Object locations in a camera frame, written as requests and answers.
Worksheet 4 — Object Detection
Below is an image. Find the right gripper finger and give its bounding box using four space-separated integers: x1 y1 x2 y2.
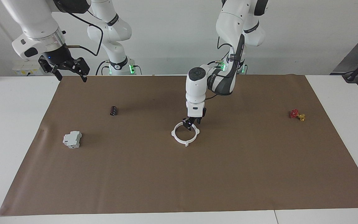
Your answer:
39 60 62 81
70 58 90 83

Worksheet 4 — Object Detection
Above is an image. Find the white half ring pipe clamp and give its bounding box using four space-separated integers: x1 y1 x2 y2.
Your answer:
171 122 188 147
184 123 200 145

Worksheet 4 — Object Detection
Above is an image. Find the brown paper mat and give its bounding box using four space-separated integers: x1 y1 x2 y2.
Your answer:
0 74 358 217

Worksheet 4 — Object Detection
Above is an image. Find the grey circuit breaker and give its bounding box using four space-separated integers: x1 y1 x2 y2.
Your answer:
62 131 82 149

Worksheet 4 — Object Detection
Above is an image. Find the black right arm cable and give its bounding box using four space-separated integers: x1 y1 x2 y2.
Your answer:
64 9 104 57

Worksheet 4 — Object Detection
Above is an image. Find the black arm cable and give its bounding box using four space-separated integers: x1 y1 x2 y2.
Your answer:
64 9 104 57
205 34 245 100

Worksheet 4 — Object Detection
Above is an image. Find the white wall socket box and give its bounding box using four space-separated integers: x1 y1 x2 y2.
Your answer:
13 60 44 76

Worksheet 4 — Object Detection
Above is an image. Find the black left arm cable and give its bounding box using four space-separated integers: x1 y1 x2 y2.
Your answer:
205 34 245 100

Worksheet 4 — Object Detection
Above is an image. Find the red handled brass valve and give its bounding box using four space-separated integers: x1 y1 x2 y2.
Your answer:
289 109 306 122

